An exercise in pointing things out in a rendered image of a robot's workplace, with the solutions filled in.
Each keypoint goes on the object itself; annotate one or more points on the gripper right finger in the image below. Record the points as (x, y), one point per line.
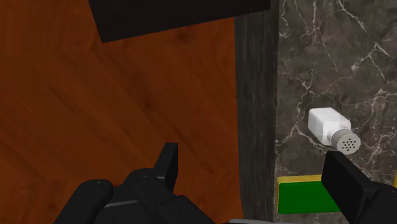
(356, 192)

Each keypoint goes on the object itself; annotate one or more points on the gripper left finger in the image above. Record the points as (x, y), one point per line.
(145, 192)

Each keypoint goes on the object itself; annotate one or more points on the green and yellow sponge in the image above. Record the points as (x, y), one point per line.
(300, 197)

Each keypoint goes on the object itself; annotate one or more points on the white salt shaker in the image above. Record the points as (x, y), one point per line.
(325, 124)

